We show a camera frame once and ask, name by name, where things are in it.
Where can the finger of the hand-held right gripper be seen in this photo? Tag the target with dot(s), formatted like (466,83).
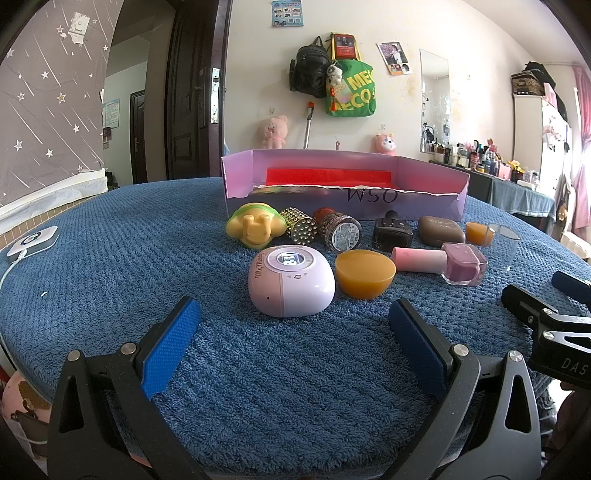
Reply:
(524,302)
(570,282)

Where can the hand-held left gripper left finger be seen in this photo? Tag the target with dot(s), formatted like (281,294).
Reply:
(173,344)

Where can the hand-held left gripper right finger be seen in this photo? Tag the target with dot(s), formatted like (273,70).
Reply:
(415,341)

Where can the pink nail polish bottle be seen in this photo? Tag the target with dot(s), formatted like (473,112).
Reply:
(415,259)

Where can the large orange dome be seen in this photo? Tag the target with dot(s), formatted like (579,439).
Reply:
(364,277)

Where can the small orange cup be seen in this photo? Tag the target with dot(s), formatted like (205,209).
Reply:
(478,233)

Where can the black nail polish bottle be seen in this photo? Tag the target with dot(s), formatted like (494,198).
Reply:
(392,235)

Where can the brown compact case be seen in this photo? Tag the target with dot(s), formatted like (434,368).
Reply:
(441,230)

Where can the lilac rounded device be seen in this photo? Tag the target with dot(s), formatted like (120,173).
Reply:
(288,286)

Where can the red-capped glitter bottle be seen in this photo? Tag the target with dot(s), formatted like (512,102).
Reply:
(344,233)

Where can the purple cardboard box red bottom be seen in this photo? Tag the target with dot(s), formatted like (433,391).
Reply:
(429,205)

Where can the yellow green toy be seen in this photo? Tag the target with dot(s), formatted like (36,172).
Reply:
(251,226)

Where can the gold studded cylinder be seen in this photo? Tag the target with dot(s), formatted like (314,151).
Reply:
(300,228)

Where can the white stool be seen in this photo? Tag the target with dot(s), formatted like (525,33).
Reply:
(577,244)

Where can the clear glass cup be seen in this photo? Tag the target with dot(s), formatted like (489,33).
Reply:
(505,247)

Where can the table with blue cloth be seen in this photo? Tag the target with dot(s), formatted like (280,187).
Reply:
(521,198)

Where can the pink curtain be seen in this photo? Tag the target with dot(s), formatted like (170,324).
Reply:
(582,152)

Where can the row of cosmetic bottles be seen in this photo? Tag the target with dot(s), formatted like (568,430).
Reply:
(480,159)

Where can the white cabinet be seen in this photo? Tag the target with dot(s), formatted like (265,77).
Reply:
(535,134)

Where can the pink printed cloth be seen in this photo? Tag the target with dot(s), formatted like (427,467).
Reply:
(23,406)

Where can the pink plush toy orange ears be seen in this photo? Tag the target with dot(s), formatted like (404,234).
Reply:
(384,144)

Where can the dark bag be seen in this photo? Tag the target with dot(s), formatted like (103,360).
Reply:
(531,81)

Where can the dark hallway door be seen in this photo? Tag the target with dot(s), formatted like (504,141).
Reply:
(138,138)

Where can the pale pink plush toy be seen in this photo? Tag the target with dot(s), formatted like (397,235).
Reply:
(273,131)

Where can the dark wooden door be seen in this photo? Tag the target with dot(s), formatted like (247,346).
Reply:
(189,92)

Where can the green tote bag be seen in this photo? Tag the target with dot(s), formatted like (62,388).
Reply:
(358,94)

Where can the black backpack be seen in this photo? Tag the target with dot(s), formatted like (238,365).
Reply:
(309,69)

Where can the red hanging bag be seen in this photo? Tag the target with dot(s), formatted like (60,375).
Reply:
(345,46)

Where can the wall mirror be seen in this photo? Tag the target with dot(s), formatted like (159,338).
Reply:
(434,92)

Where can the hallway wall poster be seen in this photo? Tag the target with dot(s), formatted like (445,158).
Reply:
(111,113)

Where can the wall photo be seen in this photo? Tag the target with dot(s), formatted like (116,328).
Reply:
(395,57)

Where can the blue wall poster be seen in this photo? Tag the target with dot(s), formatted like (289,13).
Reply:
(287,13)

